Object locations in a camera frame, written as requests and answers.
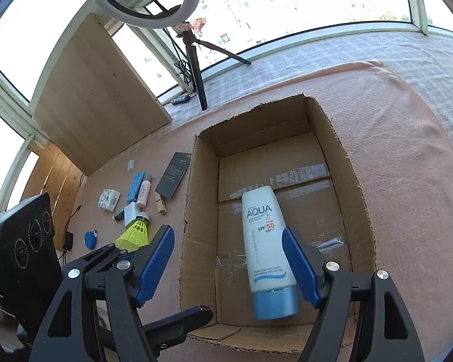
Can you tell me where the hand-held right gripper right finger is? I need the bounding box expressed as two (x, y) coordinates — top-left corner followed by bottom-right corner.
(281, 226), (425, 362)

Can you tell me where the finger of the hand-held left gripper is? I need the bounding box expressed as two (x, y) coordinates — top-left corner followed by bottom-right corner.
(143, 305), (214, 351)
(81, 244), (137, 268)

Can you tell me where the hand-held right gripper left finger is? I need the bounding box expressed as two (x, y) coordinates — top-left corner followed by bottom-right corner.
(29, 225), (175, 362)

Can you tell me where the yellow shuttlecock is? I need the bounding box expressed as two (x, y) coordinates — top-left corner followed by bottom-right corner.
(114, 212), (152, 252)

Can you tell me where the white blue sunscreen tube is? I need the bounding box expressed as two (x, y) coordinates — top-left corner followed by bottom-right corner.
(242, 186), (300, 320)

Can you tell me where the white wall charger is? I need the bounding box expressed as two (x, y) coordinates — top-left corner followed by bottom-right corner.
(124, 202), (141, 227)

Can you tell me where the printed tissue pack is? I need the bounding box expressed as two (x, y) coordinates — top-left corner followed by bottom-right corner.
(97, 189), (120, 212)

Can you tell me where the small white pink bottle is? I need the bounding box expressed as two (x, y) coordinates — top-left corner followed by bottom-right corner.
(137, 173), (153, 207)

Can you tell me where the blue rectangular box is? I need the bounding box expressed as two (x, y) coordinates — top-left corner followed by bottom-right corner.
(126, 172), (146, 203)

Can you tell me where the cardboard box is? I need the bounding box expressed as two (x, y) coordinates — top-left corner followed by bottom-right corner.
(178, 94), (378, 353)

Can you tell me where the dark grey card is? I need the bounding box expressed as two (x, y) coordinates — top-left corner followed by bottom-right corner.
(155, 152), (192, 200)

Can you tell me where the slatted wooden panel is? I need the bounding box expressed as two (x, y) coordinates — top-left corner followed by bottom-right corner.
(19, 141), (87, 230)

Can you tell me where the light wooden board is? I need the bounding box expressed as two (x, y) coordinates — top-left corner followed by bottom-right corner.
(30, 12), (172, 177)

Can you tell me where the black tripod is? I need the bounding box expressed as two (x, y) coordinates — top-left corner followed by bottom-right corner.
(174, 19), (252, 112)

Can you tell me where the grey checkered cloth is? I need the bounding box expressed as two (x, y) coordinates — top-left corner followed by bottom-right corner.
(166, 30), (453, 182)

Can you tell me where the thin black plug cable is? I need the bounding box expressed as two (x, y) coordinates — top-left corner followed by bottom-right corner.
(62, 204), (82, 234)

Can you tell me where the black coiled cable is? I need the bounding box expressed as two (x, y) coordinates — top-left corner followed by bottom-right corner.
(162, 26), (197, 95)

